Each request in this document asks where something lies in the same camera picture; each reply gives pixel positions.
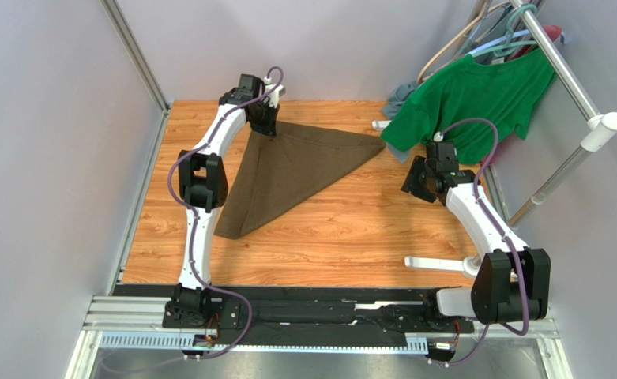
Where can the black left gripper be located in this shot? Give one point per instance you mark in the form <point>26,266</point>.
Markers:
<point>269,128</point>

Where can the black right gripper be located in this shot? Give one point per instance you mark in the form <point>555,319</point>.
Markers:
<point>419,183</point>

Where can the brown cloth napkin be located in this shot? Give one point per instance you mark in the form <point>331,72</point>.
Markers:
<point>279,172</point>

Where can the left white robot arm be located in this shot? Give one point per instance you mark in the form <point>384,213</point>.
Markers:
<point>197,180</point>

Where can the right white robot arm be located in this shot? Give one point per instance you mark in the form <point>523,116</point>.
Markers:
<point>511,279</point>

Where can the grey blue cloth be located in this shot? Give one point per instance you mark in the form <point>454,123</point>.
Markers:
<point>395,101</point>

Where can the green t-shirt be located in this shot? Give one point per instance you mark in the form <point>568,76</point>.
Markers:
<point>472,105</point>

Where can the beige clothes hanger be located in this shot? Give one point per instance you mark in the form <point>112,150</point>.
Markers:
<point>480,11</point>

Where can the teal clothes hanger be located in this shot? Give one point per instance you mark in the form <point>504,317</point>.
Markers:
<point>510,22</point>

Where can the light blue clothes hanger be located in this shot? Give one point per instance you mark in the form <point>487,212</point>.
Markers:
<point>505,44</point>

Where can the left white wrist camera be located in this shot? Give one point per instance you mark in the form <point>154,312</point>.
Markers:
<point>273,91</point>

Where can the aluminium frame post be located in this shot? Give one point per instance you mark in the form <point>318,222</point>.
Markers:
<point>122,26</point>

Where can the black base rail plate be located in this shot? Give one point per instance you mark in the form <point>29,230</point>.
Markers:
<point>303,316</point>

